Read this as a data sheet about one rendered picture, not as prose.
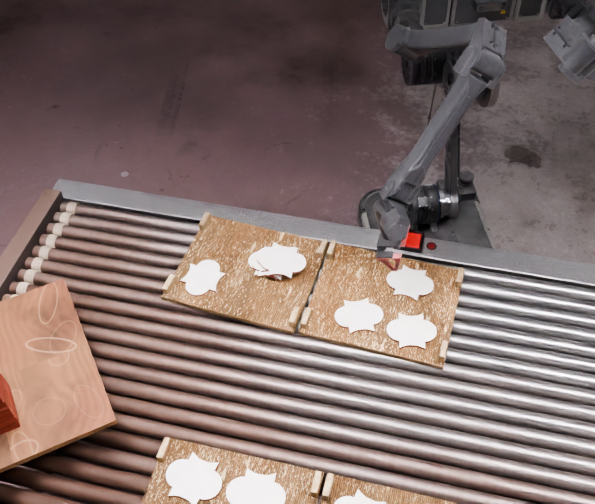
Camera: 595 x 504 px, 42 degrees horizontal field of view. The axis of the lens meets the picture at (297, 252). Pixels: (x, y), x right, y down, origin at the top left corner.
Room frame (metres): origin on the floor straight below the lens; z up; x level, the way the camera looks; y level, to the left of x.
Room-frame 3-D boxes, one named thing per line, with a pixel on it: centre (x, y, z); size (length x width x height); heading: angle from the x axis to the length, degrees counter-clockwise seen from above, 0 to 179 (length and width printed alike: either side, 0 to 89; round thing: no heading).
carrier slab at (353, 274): (1.34, -0.25, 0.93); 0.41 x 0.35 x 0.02; 71
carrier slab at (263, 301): (1.48, 0.15, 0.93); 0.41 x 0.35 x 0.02; 69
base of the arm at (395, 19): (1.97, -0.35, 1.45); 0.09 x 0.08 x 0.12; 95
